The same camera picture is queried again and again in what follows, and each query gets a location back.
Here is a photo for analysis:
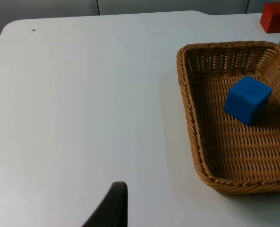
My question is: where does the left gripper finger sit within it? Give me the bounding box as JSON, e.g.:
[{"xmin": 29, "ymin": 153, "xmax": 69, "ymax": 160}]
[{"xmin": 81, "ymin": 181, "xmax": 128, "ymax": 227}]

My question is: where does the pale brown wicker basket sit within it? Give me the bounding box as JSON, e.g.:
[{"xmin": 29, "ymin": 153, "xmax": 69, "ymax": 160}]
[{"xmin": 176, "ymin": 41, "xmax": 280, "ymax": 196}]

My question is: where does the blue cube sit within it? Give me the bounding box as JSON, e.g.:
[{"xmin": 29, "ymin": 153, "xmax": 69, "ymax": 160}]
[{"xmin": 223, "ymin": 75, "xmax": 273, "ymax": 126}]

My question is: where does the red cube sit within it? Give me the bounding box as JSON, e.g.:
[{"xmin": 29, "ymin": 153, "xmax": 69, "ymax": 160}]
[{"xmin": 259, "ymin": 2, "xmax": 280, "ymax": 34}]

